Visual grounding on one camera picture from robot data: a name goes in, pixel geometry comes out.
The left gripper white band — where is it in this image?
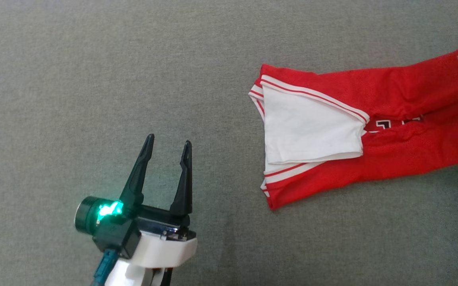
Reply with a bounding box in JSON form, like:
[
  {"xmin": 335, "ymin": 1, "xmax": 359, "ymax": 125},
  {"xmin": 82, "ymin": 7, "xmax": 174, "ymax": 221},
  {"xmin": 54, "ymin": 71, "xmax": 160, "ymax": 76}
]
[{"xmin": 120, "ymin": 134, "xmax": 198, "ymax": 268}]

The red jersey with striped trim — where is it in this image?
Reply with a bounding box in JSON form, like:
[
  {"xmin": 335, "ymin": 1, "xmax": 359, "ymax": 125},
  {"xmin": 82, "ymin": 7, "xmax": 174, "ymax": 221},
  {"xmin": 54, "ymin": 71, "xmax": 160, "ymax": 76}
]
[{"xmin": 248, "ymin": 34, "xmax": 458, "ymax": 211}]

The large grey sofa seat cushion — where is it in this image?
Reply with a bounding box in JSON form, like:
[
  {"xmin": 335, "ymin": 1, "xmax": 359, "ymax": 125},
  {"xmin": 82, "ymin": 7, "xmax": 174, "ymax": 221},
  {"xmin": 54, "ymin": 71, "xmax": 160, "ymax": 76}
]
[{"xmin": 0, "ymin": 0, "xmax": 458, "ymax": 286}]

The blue left camera connector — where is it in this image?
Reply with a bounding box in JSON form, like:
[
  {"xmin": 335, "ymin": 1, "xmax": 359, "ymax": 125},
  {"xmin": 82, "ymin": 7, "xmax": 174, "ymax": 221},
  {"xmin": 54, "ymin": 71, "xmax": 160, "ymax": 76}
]
[{"xmin": 92, "ymin": 249, "xmax": 119, "ymax": 286}]

